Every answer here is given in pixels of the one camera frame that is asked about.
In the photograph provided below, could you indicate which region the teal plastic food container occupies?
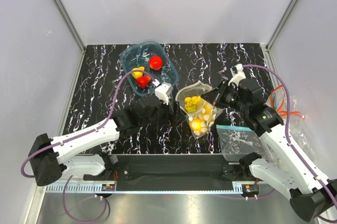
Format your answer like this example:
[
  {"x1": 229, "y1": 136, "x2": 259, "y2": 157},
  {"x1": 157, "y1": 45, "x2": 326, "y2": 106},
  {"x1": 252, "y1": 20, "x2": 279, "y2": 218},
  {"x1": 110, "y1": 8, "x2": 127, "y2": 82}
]
[{"x1": 120, "y1": 42, "x2": 179, "y2": 86}]

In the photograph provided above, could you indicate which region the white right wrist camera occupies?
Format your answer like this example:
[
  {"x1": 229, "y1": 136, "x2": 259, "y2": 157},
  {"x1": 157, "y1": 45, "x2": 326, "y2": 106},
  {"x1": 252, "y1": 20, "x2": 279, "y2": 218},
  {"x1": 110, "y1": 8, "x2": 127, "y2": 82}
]
[{"x1": 229, "y1": 64, "x2": 246, "y2": 86}]

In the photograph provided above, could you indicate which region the slotted cable duct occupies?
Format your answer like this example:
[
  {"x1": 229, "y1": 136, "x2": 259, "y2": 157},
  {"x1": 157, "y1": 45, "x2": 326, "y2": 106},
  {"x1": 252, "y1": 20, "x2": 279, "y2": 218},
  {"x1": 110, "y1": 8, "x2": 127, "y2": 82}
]
[{"x1": 46, "y1": 182, "x2": 243, "y2": 195}]

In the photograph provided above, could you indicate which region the yellow banana bunch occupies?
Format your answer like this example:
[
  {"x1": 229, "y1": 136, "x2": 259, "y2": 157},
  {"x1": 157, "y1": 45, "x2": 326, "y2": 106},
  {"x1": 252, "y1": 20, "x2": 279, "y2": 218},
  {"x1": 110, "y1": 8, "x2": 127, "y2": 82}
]
[{"x1": 184, "y1": 96, "x2": 201, "y2": 113}]

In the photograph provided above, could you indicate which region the white dotted zip bag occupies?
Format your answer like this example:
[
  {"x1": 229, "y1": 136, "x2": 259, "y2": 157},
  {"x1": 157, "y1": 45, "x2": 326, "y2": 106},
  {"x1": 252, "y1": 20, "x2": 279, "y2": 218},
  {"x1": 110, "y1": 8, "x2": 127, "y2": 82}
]
[{"x1": 175, "y1": 81, "x2": 223, "y2": 139}]

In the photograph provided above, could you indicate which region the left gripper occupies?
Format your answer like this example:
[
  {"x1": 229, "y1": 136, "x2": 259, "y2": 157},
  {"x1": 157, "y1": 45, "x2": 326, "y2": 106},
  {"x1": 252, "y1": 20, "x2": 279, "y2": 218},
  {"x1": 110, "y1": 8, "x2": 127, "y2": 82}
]
[{"x1": 141, "y1": 97, "x2": 185, "y2": 128}]

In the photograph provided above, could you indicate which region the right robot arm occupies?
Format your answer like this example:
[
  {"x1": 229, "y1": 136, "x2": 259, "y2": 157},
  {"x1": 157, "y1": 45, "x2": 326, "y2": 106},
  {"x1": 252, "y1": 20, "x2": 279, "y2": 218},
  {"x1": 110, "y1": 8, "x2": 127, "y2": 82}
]
[{"x1": 201, "y1": 78, "x2": 336, "y2": 222}]

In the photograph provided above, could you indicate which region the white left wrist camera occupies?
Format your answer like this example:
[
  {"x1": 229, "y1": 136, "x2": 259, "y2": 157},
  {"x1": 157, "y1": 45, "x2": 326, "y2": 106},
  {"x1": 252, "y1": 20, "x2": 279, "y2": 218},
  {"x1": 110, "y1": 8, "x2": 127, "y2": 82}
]
[{"x1": 155, "y1": 82, "x2": 173, "y2": 105}]

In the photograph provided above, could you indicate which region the teal zipper clear bag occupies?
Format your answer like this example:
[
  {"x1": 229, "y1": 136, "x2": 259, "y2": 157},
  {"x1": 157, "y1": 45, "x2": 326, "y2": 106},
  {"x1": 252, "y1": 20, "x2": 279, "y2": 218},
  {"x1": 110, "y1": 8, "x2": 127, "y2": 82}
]
[{"x1": 216, "y1": 125, "x2": 265, "y2": 162}]

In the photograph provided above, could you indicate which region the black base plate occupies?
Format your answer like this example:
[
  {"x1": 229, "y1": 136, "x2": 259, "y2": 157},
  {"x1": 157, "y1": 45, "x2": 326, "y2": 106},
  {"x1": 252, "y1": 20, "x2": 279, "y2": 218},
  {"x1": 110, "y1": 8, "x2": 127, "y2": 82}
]
[{"x1": 84, "y1": 154, "x2": 271, "y2": 192}]

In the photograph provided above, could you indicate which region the red tomato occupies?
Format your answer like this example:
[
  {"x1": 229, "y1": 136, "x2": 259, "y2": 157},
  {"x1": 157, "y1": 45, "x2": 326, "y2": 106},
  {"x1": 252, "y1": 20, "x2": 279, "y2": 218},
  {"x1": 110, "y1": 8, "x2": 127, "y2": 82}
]
[{"x1": 149, "y1": 55, "x2": 163, "y2": 70}]

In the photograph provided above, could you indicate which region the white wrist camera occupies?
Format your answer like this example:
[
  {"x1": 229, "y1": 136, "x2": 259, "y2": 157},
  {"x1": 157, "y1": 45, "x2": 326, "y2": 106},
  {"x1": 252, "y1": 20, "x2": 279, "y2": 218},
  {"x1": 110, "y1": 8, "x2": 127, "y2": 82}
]
[
  {"x1": 155, "y1": 82, "x2": 173, "y2": 105},
  {"x1": 229, "y1": 64, "x2": 246, "y2": 86}
]

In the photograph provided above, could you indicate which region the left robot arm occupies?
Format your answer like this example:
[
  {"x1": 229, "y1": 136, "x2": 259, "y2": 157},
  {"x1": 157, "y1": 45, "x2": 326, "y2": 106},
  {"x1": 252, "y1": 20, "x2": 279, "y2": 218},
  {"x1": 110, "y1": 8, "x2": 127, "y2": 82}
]
[{"x1": 28, "y1": 94, "x2": 170, "y2": 187}]

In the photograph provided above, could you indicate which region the small yellow fruit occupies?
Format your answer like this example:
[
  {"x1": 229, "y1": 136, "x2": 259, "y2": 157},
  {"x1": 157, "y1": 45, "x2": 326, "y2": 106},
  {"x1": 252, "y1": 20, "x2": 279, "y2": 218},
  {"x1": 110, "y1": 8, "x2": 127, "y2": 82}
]
[{"x1": 132, "y1": 66, "x2": 145, "y2": 79}]

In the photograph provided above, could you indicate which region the orange zipper clear bag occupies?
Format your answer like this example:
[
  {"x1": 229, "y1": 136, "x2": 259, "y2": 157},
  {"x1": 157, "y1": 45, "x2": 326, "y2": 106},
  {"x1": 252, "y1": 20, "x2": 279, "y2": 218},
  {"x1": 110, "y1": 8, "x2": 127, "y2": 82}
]
[{"x1": 268, "y1": 85, "x2": 305, "y2": 119}]

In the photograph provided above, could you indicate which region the yellow lemon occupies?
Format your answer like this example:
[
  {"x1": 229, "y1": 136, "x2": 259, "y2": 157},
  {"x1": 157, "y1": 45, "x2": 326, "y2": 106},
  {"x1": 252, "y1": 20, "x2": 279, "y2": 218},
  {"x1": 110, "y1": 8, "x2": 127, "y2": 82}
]
[{"x1": 189, "y1": 117, "x2": 208, "y2": 135}]

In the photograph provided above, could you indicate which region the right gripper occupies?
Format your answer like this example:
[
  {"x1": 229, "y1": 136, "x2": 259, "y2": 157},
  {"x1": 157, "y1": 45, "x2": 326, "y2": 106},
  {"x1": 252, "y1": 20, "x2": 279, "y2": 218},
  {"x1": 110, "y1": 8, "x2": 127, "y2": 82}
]
[{"x1": 201, "y1": 79, "x2": 249, "y2": 115}]

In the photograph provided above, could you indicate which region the red pepper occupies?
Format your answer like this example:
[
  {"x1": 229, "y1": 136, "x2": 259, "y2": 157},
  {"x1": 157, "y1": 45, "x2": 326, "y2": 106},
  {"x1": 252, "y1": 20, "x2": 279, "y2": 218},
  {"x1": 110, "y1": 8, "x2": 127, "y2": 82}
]
[{"x1": 136, "y1": 75, "x2": 152, "y2": 89}]

